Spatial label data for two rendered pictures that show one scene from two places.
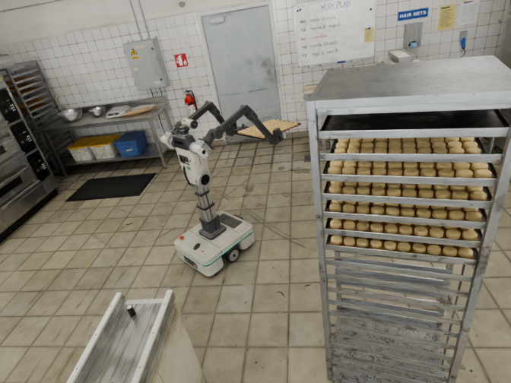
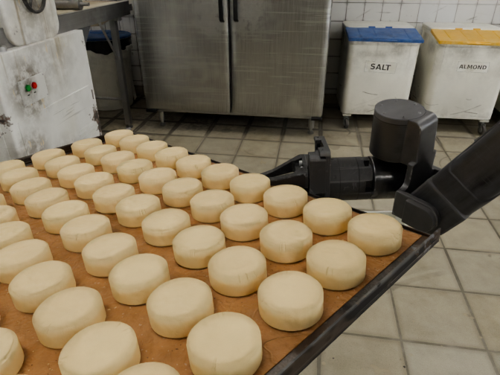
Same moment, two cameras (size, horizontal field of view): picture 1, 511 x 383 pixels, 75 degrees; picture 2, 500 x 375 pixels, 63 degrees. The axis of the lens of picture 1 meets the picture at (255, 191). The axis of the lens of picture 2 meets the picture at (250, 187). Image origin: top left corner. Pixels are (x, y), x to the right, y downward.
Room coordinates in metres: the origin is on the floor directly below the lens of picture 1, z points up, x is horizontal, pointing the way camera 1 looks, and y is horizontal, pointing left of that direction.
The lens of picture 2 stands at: (3.14, 0.16, 1.23)
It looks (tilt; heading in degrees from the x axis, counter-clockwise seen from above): 29 degrees down; 268
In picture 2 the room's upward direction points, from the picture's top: straight up
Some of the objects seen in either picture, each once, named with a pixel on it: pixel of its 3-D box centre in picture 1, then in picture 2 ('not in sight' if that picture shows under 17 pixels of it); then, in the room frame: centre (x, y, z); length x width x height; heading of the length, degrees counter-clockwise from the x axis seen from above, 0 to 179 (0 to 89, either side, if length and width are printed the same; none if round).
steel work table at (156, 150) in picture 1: (112, 138); not in sight; (5.45, 2.19, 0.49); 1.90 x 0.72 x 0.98; 79
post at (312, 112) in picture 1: (323, 276); not in sight; (1.14, -0.25, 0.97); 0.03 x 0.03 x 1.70; 65
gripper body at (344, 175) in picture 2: not in sight; (340, 178); (3.00, -0.31, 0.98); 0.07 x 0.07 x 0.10; 86
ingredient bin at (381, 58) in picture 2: not in sight; (373, 74); (1.97, -3.22, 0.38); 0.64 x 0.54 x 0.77; 82
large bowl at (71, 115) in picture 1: (71, 115); not in sight; (5.54, 2.73, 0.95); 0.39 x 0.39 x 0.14
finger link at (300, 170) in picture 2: not in sight; (286, 187); (3.07, -0.32, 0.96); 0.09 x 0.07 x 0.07; 176
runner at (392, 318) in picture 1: (386, 317); not in sight; (1.40, -0.70, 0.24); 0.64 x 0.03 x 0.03; 65
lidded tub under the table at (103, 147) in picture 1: (107, 146); not in sight; (5.48, 2.34, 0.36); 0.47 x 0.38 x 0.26; 169
